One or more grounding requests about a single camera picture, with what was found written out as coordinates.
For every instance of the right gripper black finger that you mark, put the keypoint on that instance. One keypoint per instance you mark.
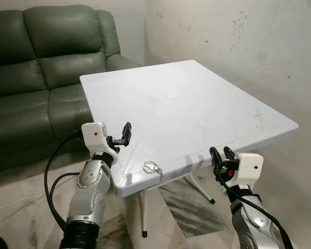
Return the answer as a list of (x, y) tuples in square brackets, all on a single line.
[(229, 154), (216, 157)]

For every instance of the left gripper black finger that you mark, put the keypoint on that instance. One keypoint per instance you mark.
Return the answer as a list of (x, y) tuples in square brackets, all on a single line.
[(127, 133)]

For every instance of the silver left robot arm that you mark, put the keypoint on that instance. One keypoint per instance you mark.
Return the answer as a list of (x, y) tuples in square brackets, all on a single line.
[(90, 192)]

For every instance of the green leather sofa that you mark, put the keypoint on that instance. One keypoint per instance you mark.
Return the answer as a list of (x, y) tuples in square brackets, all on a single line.
[(41, 78)]

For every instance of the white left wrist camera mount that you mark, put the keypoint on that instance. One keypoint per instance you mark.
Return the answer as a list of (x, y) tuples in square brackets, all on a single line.
[(96, 135)]

